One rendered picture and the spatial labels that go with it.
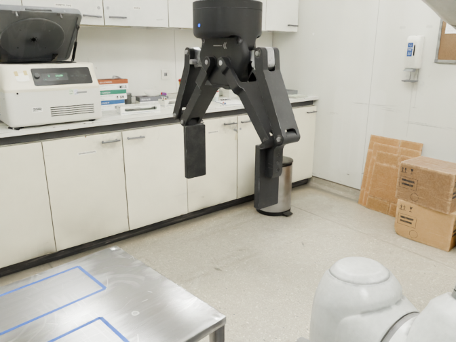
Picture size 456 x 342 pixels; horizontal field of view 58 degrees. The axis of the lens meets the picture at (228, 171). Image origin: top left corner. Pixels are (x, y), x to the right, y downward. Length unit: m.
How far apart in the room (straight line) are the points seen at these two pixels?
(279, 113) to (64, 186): 2.45
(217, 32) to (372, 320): 0.53
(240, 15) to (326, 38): 3.62
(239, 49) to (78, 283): 0.76
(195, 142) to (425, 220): 2.79
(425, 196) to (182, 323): 2.50
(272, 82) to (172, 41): 3.34
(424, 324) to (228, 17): 0.53
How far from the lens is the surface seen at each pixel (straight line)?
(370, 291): 0.76
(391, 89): 3.67
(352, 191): 4.01
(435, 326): 0.71
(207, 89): 0.49
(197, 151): 0.54
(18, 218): 2.78
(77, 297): 1.01
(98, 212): 2.92
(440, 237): 3.23
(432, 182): 3.12
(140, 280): 1.03
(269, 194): 0.44
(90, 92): 2.75
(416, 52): 3.47
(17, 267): 2.95
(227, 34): 0.43
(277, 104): 0.41
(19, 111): 2.64
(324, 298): 0.79
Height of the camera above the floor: 1.36
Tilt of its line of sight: 17 degrees down
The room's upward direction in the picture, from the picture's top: straight up
